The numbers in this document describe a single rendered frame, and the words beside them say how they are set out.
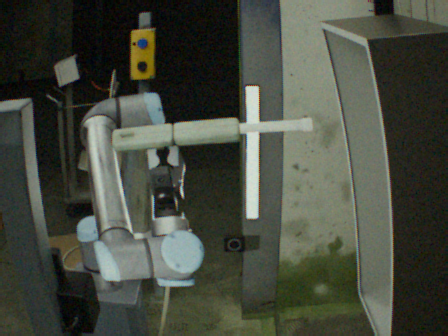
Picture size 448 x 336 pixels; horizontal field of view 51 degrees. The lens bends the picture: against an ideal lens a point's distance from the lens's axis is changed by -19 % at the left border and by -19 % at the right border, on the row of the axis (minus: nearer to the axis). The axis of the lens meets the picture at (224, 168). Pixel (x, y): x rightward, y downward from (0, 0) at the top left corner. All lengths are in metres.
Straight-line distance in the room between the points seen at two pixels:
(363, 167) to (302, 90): 0.57
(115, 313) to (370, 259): 1.09
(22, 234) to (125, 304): 1.42
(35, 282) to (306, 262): 2.29
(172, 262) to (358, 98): 1.13
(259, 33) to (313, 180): 0.74
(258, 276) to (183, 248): 1.71
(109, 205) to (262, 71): 1.39
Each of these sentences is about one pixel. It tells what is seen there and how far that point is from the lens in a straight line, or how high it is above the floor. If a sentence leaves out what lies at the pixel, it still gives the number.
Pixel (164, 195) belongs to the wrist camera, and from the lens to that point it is 1.31.
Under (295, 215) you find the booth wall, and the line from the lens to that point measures 2.70.
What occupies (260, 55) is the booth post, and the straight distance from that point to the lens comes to 2.48.
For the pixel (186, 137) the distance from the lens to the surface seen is 1.33.
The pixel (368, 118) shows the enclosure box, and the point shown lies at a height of 1.26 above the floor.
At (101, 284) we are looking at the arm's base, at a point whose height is 0.68.
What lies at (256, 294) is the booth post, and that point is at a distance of 2.91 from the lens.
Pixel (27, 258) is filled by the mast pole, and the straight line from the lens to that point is 0.64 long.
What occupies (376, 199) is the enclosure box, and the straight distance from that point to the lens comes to 2.19.
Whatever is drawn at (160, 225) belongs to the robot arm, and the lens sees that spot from 1.30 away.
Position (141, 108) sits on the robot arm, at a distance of 1.59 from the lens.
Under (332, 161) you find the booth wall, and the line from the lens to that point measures 2.63.
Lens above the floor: 1.75
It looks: 19 degrees down
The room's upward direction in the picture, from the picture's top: 1 degrees counter-clockwise
